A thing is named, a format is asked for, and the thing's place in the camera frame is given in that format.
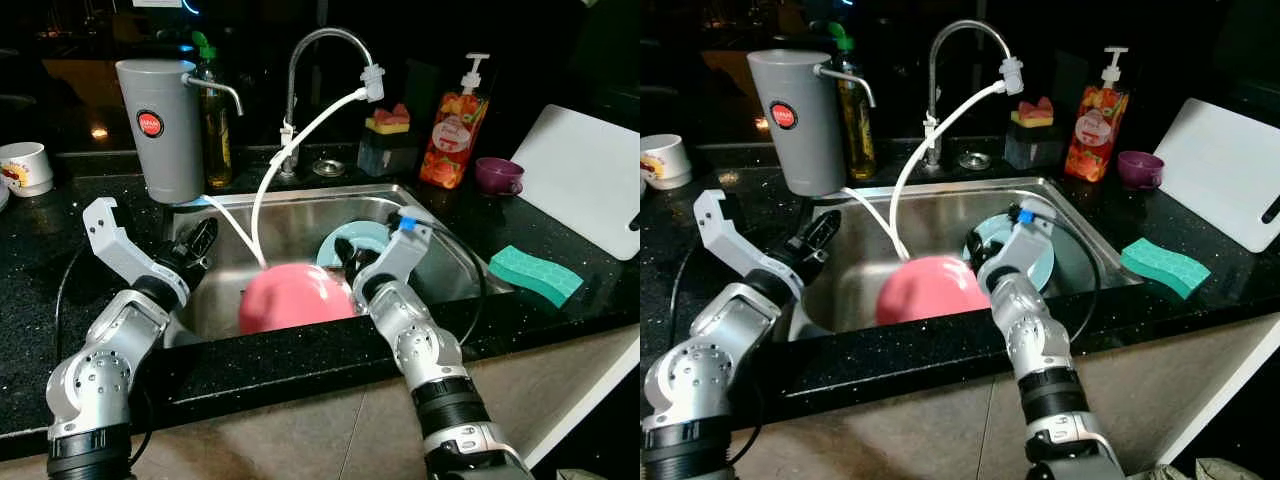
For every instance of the light blue plate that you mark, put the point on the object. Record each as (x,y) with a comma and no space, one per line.
(345,240)
(992,228)

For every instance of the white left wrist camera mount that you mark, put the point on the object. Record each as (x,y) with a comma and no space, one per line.
(735,245)
(120,250)

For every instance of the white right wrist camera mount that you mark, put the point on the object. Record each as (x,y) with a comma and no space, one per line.
(1020,250)
(390,265)

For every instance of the white printed mug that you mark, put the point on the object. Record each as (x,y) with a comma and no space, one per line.
(25,170)
(665,162)

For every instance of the grey water filter canister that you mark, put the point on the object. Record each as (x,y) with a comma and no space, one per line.
(800,150)
(160,160)

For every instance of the stainless steel sink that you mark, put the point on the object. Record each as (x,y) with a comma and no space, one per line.
(300,215)
(940,205)

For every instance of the green sponge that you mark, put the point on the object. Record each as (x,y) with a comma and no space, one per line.
(535,277)
(1165,268)

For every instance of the white cabinet panel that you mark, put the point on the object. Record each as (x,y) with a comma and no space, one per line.
(1235,385)
(600,386)

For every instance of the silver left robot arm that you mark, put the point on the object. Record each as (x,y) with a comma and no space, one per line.
(700,380)
(100,380)

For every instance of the yellow and pink sponge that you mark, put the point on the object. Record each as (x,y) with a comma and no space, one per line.
(1033,114)
(388,122)

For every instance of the green-capped oil bottle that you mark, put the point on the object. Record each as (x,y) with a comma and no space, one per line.
(218,145)
(860,140)

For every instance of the white tape wrap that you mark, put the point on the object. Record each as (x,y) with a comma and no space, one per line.
(932,127)
(287,134)

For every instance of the white cutting board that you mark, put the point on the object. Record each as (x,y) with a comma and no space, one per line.
(585,180)
(1220,170)

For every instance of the dark sponge holder box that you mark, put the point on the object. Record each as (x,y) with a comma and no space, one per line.
(1033,147)
(387,155)

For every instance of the round metal sink cap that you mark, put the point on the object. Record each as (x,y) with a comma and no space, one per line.
(975,160)
(328,167)

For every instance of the olive green cloth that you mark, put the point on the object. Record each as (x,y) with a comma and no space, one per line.
(1225,470)
(578,475)

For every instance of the white faucet diverter valve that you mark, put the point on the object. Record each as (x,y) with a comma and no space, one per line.
(373,83)
(1012,75)

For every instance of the chrome gooseneck faucet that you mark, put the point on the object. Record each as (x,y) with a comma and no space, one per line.
(933,95)
(291,100)

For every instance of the pink plate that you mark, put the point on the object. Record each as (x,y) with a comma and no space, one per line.
(930,290)
(290,298)

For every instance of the orange dish soap pump bottle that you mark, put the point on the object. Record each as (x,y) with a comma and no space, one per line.
(452,140)
(1096,135)

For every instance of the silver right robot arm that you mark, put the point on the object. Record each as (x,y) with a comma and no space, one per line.
(1035,350)
(420,350)

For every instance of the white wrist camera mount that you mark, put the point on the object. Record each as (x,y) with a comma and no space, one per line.
(735,245)
(1020,250)
(120,250)
(390,265)

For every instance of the purple cup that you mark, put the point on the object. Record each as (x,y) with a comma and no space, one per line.
(497,177)
(1140,170)

